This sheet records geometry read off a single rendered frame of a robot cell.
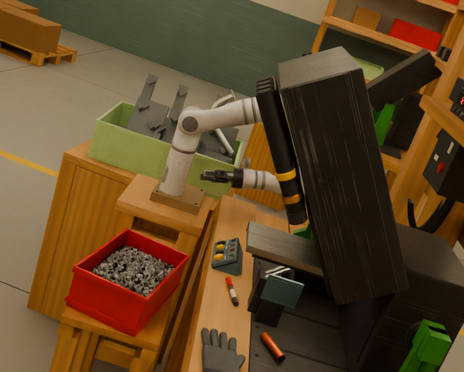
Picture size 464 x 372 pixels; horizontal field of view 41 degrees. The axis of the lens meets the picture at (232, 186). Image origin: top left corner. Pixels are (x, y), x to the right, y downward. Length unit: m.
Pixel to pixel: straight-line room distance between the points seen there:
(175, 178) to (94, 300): 0.77
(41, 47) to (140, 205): 5.10
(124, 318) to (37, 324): 1.39
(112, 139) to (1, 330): 0.95
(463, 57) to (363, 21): 5.98
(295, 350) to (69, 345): 0.59
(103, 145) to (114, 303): 1.18
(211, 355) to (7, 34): 6.22
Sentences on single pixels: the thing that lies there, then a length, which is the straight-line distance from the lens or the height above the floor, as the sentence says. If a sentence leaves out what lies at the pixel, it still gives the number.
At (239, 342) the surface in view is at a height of 0.90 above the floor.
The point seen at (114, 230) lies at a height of 0.73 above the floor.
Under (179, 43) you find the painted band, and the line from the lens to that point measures 9.16.
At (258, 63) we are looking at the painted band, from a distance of 8.94.
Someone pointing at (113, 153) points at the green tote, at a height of 0.84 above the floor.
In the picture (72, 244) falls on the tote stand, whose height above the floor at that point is 0.40.
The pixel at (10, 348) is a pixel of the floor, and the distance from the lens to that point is 2.85.
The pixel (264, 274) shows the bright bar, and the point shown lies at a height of 1.01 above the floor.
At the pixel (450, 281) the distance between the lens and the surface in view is 1.52.
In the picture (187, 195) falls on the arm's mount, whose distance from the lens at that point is 2.37.
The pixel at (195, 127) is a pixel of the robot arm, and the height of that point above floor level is 1.17.
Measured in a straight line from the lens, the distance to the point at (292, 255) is 1.57.
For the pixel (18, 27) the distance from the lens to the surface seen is 7.33.
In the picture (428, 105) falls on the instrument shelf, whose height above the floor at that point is 1.52.
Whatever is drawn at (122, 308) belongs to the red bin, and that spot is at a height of 0.87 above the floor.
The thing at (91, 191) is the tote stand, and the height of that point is 0.67.
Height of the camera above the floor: 1.75
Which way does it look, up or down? 19 degrees down
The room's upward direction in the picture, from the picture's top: 19 degrees clockwise
